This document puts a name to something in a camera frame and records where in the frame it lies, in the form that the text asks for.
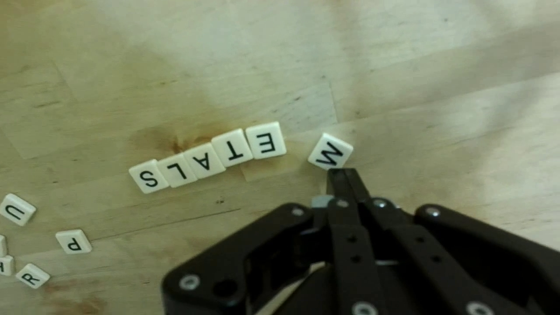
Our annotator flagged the white letter tile L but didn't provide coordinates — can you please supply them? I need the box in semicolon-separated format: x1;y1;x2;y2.
156;153;200;189

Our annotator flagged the white letter tile T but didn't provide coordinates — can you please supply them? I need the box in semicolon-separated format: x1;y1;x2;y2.
211;128;256;170

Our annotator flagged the white letter tile E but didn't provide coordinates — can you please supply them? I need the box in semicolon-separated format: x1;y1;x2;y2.
244;121;289;161

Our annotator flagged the white letter tile R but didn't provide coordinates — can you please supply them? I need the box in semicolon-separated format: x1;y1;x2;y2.
15;263;53;291

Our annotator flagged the white letter tile P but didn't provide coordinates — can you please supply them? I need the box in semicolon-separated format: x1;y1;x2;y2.
55;228;95;256

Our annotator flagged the white letter tile M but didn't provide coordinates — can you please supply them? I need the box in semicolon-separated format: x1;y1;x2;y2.
307;132;356;172

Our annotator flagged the white letter tile A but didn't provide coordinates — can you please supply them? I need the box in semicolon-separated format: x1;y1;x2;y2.
183;140;228;181

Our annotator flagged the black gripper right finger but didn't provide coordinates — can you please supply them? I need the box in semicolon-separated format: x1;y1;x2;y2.
349;168;560;315

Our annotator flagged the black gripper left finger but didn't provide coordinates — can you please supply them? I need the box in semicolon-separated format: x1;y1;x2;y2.
162;168;391;315

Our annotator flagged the white letter tile H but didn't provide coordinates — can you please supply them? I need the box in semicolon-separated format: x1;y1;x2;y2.
0;254;16;279

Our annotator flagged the white letter tile U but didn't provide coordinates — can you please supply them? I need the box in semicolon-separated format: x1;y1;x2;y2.
0;193;39;228

